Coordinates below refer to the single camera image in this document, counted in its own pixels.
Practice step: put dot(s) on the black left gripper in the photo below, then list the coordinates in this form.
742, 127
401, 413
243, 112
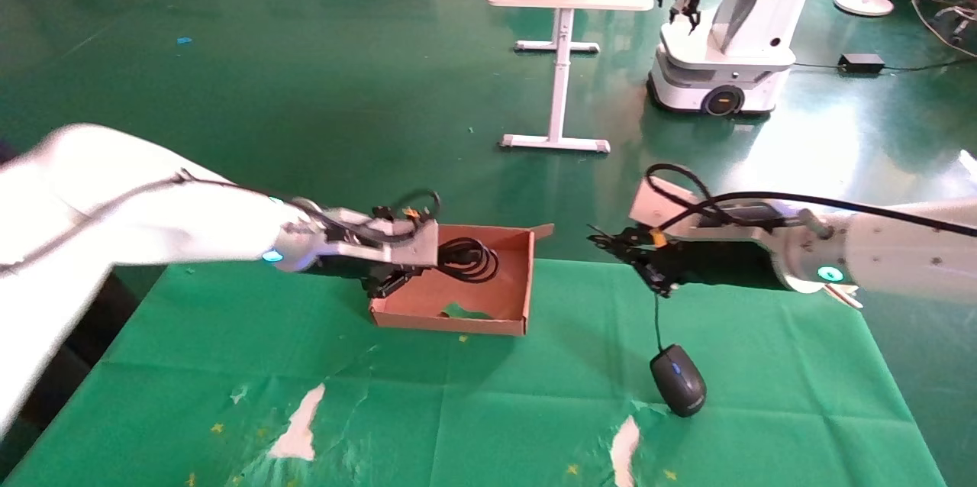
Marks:
351, 268

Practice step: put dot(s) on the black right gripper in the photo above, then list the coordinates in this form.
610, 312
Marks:
725, 262

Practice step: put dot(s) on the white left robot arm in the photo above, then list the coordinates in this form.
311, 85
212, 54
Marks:
114, 204

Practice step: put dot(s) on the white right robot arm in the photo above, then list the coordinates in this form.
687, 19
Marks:
901, 250

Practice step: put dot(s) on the open brown cardboard box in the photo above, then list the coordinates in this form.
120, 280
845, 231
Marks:
488, 296

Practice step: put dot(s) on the green tablecloth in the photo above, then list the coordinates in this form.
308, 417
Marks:
488, 395

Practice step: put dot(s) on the silver metal binder clip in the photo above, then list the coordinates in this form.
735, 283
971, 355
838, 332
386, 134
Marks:
839, 296

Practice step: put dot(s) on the white wheeled background robot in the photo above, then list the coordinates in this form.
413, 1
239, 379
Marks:
725, 59

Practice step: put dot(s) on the black power adapter brick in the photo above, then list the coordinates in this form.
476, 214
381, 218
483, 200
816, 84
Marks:
862, 62

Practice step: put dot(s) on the left wrist camera housing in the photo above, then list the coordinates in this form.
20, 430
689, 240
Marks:
404, 246

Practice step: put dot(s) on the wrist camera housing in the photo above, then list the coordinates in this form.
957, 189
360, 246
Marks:
656, 204
404, 246

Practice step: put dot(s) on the right wrist camera housing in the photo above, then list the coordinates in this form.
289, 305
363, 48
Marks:
656, 204

